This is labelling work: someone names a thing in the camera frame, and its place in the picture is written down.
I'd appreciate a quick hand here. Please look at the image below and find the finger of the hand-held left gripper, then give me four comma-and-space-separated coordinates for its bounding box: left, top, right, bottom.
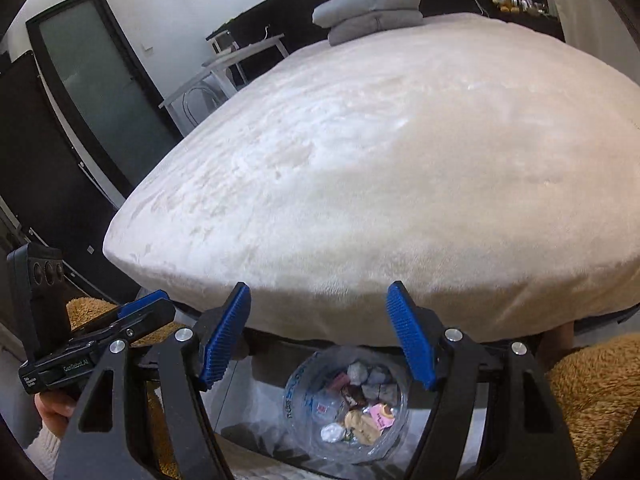
70, 299, 177, 348
116, 289, 171, 322

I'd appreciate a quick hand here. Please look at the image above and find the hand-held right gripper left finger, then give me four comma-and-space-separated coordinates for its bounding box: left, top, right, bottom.
52, 282, 252, 480

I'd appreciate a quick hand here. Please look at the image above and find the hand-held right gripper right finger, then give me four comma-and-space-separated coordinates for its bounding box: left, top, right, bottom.
385, 281, 583, 480

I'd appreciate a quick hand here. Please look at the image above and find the clear plastic bag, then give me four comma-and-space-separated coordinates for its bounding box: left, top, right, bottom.
282, 345, 411, 465

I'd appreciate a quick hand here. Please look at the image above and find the brown paper bag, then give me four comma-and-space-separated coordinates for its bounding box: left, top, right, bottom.
344, 409, 382, 445

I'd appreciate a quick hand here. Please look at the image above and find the person's left forearm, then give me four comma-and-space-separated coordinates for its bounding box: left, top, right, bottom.
25, 417, 63, 480

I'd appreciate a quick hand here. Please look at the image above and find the person's left hand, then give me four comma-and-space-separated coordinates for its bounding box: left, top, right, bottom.
34, 389, 81, 433

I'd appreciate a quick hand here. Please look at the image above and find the person's left fuzzy brown leg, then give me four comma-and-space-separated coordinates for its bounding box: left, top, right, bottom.
65, 297, 201, 480

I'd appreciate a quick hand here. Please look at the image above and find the person's fuzzy brown leg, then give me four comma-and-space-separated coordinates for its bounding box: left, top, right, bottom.
65, 297, 201, 480
542, 332, 640, 480

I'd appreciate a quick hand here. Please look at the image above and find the black wardrobe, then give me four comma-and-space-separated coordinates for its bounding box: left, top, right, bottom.
0, 50, 141, 306

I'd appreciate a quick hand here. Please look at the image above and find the bed with beige blanket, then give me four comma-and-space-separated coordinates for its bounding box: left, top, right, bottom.
102, 10, 640, 348

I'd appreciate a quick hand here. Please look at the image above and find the person's right fuzzy brown leg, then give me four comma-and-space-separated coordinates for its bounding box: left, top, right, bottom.
542, 332, 640, 480

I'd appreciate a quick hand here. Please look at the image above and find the grey chair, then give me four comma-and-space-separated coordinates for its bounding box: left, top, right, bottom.
182, 80, 226, 123

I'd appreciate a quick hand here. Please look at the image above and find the dark door with frosted glass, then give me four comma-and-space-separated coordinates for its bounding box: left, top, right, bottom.
26, 0, 183, 201

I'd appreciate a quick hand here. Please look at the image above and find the white desk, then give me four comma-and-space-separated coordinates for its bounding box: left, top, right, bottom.
159, 32, 291, 128

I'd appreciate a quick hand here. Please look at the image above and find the black headboard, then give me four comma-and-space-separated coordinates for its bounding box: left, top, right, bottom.
206, 0, 563, 68

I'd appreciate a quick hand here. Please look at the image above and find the folded grey duvet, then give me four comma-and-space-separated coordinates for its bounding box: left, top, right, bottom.
312, 0, 425, 46

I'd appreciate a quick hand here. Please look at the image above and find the cream curtain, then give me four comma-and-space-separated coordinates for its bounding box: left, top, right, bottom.
542, 0, 640, 86

